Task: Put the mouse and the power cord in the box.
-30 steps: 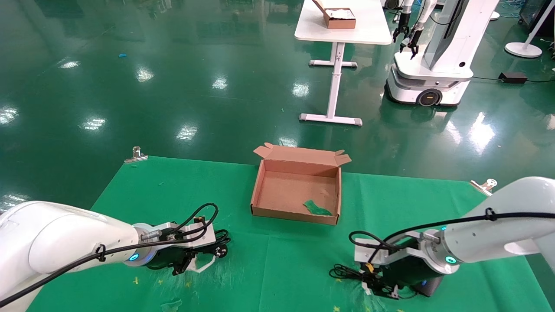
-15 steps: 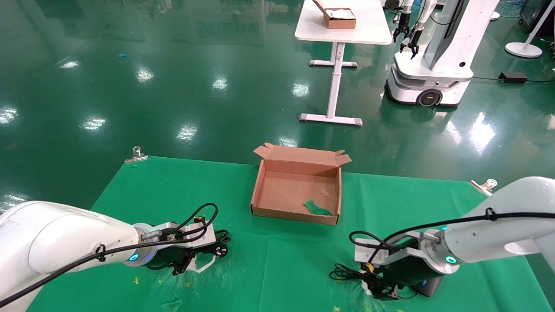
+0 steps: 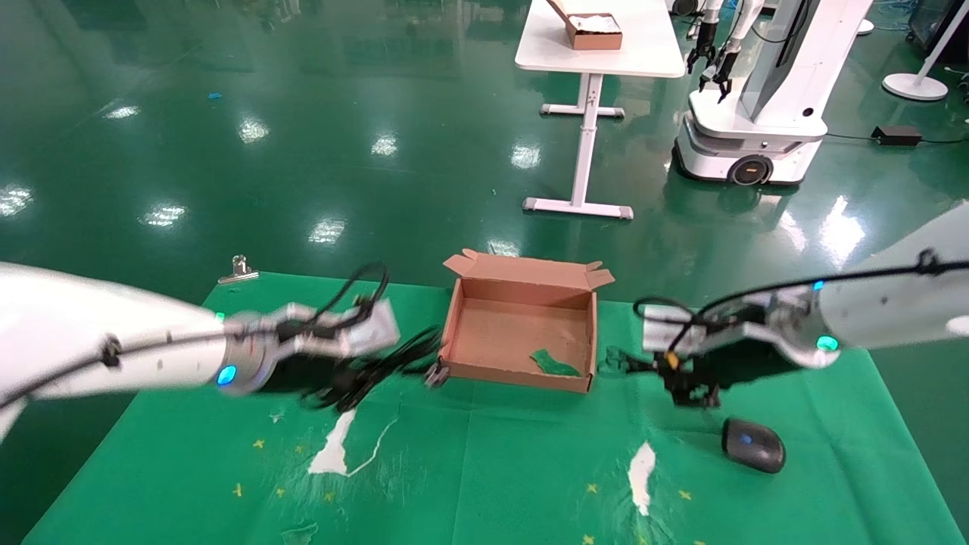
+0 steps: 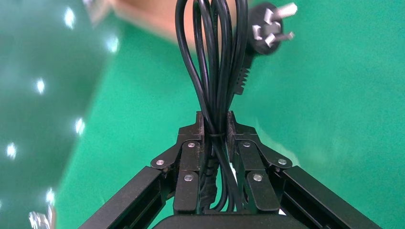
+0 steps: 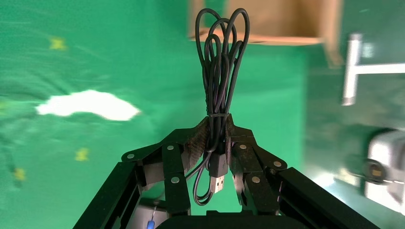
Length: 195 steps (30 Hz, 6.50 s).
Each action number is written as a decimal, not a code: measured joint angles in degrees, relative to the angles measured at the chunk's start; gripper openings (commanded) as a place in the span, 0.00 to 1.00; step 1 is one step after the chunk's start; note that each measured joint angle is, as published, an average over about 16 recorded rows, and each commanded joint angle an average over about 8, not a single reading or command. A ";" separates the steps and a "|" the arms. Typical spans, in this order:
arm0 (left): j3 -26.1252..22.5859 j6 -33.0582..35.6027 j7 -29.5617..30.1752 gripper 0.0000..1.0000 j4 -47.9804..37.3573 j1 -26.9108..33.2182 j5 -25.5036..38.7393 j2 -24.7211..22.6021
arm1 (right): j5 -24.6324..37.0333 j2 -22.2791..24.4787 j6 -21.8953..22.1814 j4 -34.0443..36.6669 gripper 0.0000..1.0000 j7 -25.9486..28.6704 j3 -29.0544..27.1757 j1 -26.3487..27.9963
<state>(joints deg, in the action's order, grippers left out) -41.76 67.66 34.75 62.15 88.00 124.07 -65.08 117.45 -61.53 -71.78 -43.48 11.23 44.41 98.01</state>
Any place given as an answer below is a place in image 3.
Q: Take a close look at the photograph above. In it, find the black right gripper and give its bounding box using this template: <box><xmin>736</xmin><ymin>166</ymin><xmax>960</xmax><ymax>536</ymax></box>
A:
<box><xmin>663</xmin><ymin>341</ymin><xmax>803</xmax><ymax>410</ymax></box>

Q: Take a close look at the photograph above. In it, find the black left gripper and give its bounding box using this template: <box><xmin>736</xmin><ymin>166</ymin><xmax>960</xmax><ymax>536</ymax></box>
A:
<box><xmin>261</xmin><ymin>352</ymin><xmax>402</xmax><ymax>411</ymax></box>

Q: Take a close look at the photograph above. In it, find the black mouse USB cable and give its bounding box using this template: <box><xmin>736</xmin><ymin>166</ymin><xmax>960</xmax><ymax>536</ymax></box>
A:
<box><xmin>602</xmin><ymin>346</ymin><xmax>667</xmax><ymax>379</ymax></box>

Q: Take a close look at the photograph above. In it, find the black power cable with plug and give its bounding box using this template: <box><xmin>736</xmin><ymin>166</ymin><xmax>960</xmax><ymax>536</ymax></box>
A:
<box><xmin>303</xmin><ymin>325</ymin><xmax>449</xmax><ymax>413</ymax></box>

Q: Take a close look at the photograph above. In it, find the open brown cardboard box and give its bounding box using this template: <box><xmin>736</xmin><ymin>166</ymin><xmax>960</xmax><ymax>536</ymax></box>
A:
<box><xmin>438</xmin><ymin>248</ymin><xmax>615</xmax><ymax>394</ymax></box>

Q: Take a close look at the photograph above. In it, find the black computer mouse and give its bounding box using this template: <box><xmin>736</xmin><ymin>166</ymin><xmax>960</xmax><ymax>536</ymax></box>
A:
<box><xmin>721</xmin><ymin>417</ymin><xmax>787</xmax><ymax>475</ymax></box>

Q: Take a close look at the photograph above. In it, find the green cloth scrap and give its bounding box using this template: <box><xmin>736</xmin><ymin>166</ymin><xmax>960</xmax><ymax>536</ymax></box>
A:
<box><xmin>529</xmin><ymin>349</ymin><xmax>582</xmax><ymax>377</ymax></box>

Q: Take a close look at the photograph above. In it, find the green table cloth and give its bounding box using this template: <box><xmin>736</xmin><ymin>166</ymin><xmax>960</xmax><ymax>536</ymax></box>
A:
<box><xmin>23</xmin><ymin>271</ymin><xmax>947</xmax><ymax>545</ymax></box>

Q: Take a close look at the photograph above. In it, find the silver metal binder clip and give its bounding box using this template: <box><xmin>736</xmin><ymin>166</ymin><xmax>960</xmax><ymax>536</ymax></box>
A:
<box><xmin>217</xmin><ymin>255</ymin><xmax>260</xmax><ymax>286</ymax></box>

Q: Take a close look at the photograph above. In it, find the white wheeled mobile robot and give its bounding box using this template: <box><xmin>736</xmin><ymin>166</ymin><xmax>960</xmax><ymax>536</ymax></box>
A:
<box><xmin>672</xmin><ymin>0</ymin><xmax>875</xmax><ymax>188</ymax></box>

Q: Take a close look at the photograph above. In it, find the black power adapter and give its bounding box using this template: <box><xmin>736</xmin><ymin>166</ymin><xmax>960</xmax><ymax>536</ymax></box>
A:
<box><xmin>870</xmin><ymin>125</ymin><xmax>923</xmax><ymax>148</ymax></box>

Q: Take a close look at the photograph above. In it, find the white table with legs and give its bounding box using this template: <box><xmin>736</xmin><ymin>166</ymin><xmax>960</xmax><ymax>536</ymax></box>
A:
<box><xmin>514</xmin><ymin>0</ymin><xmax>686</xmax><ymax>221</ymax></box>

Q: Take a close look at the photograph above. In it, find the small carton with white filling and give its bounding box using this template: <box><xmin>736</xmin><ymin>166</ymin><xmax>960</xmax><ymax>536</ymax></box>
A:
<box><xmin>547</xmin><ymin>0</ymin><xmax>623</xmax><ymax>51</ymax></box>

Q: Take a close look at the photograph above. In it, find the white round stand with pole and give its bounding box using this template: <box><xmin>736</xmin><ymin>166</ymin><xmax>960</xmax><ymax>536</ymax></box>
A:
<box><xmin>881</xmin><ymin>0</ymin><xmax>969</xmax><ymax>102</ymax></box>

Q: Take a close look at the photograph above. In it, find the dark equipment case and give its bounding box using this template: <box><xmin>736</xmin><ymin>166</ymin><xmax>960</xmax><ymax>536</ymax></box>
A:
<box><xmin>907</xmin><ymin>0</ymin><xmax>969</xmax><ymax>65</ymax></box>

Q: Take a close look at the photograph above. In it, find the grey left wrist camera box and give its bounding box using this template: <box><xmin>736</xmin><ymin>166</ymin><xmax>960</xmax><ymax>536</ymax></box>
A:
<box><xmin>284</xmin><ymin>297</ymin><xmax>400</xmax><ymax>358</ymax></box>

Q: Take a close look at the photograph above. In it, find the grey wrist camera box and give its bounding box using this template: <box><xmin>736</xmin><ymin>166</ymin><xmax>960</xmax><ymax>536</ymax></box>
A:
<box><xmin>642</xmin><ymin>303</ymin><xmax>701</xmax><ymax>354</ymax></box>
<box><xmin>284</xmin><ymin>297</ymin><xmax>400</xmax><ymax>358</ymax></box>

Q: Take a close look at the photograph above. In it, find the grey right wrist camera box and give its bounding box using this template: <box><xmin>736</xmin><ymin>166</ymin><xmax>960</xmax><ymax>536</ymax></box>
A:
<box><xmin>642</xmin><ymin>303</ymin><xmax>701</xmax><ymax>354</ymax></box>

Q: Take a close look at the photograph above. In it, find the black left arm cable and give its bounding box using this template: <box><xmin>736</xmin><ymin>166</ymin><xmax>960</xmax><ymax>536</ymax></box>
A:
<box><xmin>0</xmin><ymin>261</ymin><xmax>391</xmax><ymax>413</ymax></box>

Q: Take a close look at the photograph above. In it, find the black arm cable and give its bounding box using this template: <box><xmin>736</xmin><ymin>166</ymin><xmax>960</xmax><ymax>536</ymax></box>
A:
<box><xmin>634</xmin><ymin>250</ymin><xmax>969</xmax><ymax>353</ymax></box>
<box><xmin>0</xmin><ymin>261</ymin><xmax>391</xmax><ymax>413</ymax></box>

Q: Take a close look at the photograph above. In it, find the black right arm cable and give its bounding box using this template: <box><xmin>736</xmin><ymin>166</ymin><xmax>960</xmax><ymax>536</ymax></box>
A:
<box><xmin>634</xmin><ymin>250</ymin><xmax>969</xmax><ymax>353</ymax></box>

